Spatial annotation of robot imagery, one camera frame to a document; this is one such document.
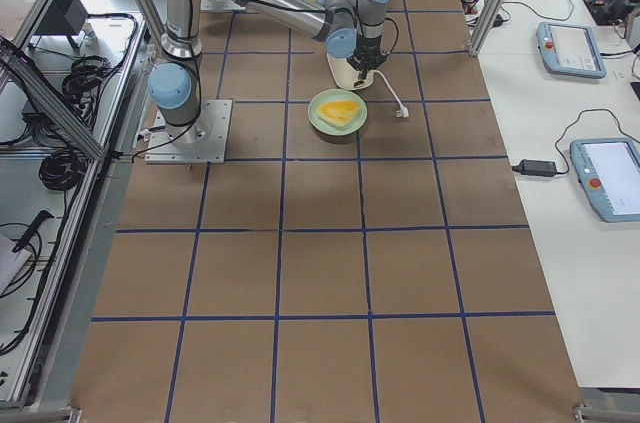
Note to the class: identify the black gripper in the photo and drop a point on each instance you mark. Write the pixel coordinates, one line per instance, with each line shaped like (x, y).
(363, 62)

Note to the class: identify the white toaster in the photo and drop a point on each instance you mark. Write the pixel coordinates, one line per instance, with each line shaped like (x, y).
(346, 76)

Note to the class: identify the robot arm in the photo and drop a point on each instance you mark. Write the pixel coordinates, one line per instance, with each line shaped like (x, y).
(351, 30)

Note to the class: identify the green plate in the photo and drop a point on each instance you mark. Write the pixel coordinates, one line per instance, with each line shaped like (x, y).
(336, 95)

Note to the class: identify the yellow toast on plate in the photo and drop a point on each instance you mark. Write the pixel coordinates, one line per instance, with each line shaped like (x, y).
(338, 113)

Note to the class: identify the black power adapter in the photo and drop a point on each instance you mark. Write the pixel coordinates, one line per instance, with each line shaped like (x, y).
(536, 168)

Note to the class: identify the far blue teach pendant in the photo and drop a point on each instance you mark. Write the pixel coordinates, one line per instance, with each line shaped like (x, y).
(570, 50)

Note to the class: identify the blue teach pendant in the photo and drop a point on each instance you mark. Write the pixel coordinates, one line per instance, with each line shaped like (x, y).
(608, 172)
(570, 50)

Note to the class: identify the near blue teach pendant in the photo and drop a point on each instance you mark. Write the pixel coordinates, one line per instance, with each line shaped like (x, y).
(608, 172)

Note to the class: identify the black monitor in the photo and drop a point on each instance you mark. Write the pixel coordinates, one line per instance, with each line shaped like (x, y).
(63, 18)

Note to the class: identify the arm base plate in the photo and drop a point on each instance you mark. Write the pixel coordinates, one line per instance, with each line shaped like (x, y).
(221, 6)
(205, 142)

